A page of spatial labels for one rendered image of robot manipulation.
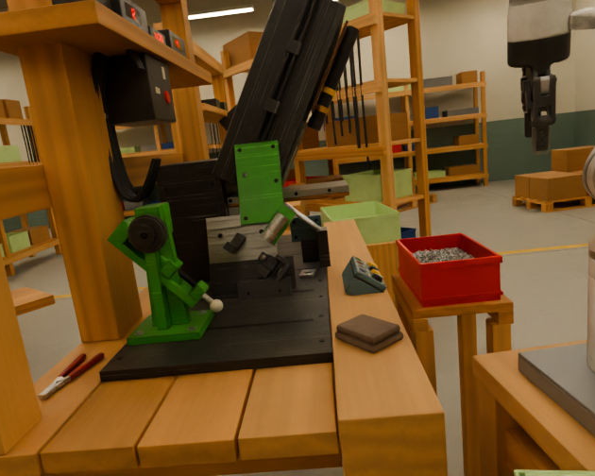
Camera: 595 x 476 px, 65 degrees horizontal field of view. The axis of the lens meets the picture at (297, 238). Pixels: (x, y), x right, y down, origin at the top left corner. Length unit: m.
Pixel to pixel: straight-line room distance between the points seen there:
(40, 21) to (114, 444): 0.71
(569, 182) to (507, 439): 6.28
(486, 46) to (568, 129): 2.42
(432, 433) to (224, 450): 0.28
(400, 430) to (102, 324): 0.70
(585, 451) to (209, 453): 0.48
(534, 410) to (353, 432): 0.27
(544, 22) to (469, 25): 10.04
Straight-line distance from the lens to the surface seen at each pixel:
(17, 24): 1.02
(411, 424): 0.67
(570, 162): 7.56
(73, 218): 1.08
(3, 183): 0.99
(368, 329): 0.83
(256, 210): 1.19
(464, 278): 1.28
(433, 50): 10.47
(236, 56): 5.27
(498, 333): 1.35
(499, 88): 10.77
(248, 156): 1.22
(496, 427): 0.92
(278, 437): 0.68
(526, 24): 0.70
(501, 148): 10.77
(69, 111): 1.06
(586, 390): 0.78
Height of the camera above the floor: 1.26
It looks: 12 degrees down
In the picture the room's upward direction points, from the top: 6 degrees counter-clockwise
